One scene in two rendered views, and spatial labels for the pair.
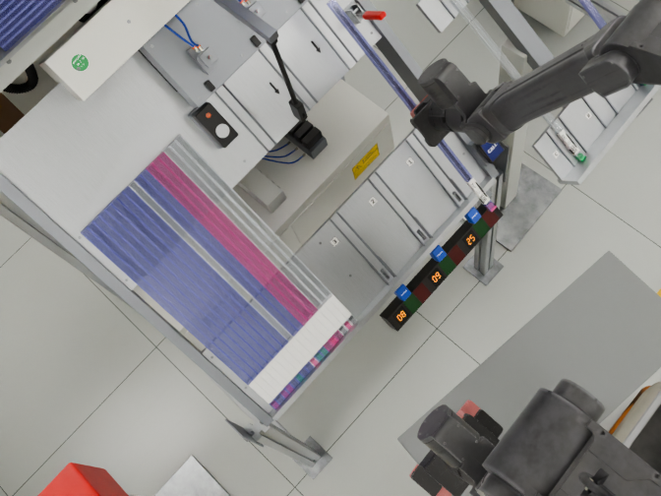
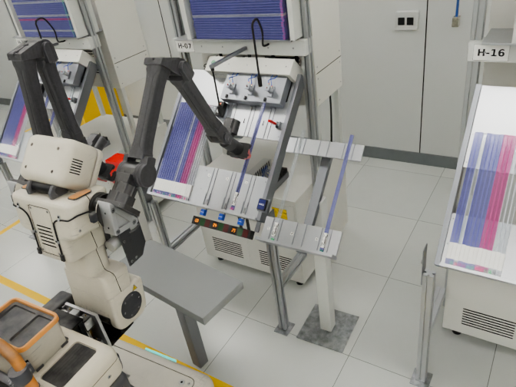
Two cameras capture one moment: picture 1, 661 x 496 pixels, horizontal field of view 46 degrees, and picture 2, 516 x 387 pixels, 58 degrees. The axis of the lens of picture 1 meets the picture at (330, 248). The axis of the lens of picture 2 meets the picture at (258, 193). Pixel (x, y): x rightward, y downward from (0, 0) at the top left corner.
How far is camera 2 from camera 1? 191 cm
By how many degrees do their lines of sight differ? 50
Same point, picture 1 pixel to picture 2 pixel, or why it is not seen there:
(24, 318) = not seen: hidden behind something
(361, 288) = (198, 196)
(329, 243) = (207, 173)
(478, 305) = (262, 330)
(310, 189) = not seen: hidden behind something
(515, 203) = (325, 332)
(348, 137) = (279, 195)
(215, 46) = (237, 90)
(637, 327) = (203, 296)
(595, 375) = (178, 287)
